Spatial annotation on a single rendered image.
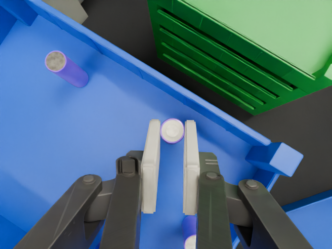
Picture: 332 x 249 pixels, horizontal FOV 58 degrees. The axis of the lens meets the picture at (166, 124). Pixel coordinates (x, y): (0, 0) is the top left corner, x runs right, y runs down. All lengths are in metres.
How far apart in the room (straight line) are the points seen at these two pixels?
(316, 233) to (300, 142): 0.23
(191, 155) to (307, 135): 0.71
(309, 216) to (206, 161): 0.71
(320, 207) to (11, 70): 0.76
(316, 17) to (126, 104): 0.35
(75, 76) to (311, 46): 0.37
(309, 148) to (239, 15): 0.46
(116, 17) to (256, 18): 0.46
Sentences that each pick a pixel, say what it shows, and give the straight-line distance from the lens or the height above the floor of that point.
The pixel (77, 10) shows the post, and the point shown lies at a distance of 0.84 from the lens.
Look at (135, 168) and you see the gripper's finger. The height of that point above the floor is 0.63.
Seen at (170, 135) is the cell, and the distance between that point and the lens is 0.21.
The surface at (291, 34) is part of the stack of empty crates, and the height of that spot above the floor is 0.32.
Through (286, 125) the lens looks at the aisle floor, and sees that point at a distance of 0.84.
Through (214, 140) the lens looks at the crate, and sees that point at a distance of 0.30.
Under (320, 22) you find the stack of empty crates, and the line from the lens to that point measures 0.55.
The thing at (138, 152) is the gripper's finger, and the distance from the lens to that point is 0.18.
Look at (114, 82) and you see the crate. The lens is 0.31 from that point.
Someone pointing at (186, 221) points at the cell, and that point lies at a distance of 0.29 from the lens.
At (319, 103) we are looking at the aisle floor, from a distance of 0.88.
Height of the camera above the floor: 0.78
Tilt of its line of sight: 85 degrees down
